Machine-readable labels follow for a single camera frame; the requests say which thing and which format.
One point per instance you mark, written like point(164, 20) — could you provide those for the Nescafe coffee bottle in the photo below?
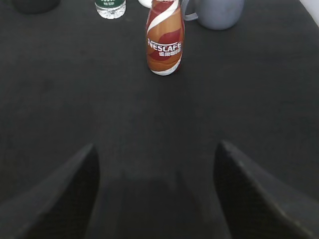
point(164, 37)

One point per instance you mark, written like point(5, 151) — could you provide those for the clear water bottle green label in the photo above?
point(110, 9)

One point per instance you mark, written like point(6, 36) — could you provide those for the white round object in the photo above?
point(146, 3)

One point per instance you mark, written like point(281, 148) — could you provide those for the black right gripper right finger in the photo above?
point(256, 204)

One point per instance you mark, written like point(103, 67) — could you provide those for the black mug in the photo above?
point(35, 6)

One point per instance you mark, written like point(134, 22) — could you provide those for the grey blue mug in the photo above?
point(215, 14)

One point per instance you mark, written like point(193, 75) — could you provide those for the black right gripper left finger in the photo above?
point(60, 206)

